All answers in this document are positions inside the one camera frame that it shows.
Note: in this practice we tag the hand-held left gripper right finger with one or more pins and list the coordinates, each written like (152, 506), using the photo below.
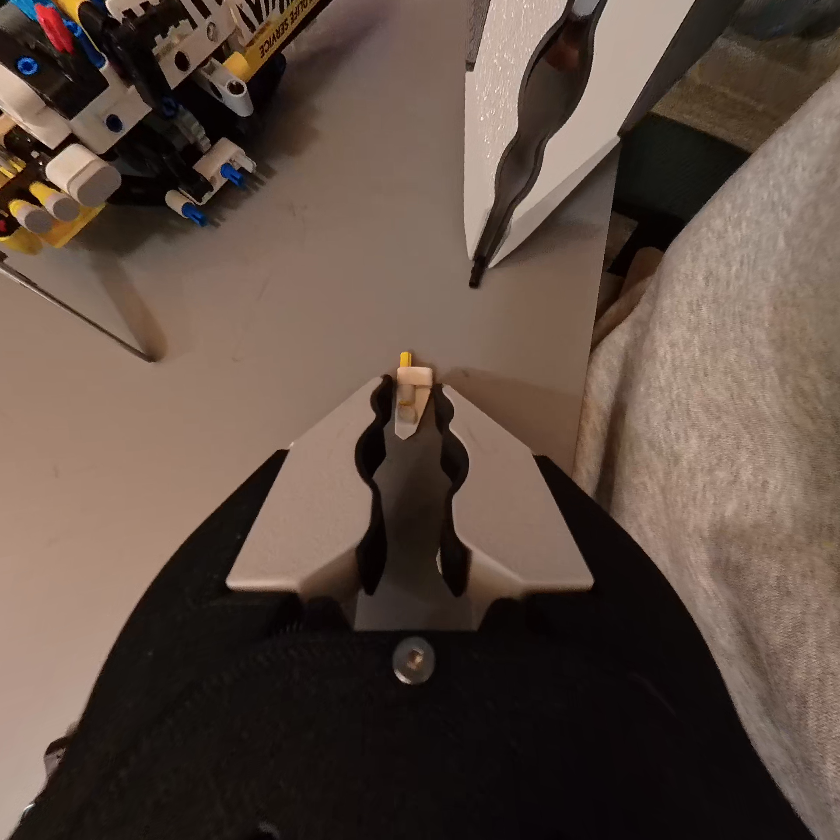
(525, 518)

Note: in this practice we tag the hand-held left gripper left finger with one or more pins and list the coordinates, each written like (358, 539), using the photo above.
(302, 518)

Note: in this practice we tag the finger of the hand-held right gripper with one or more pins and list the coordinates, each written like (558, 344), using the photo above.
(623, 65)
(495, 98)

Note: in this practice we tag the black lego pin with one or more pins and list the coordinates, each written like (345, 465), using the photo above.
(476, 272)

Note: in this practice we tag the lego plane model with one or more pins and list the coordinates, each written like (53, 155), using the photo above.
(98, 98)

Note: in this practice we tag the person's right hand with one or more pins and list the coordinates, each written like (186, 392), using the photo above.
(568, 49)

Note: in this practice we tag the black office chair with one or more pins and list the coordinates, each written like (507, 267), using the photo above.
(676, 184)

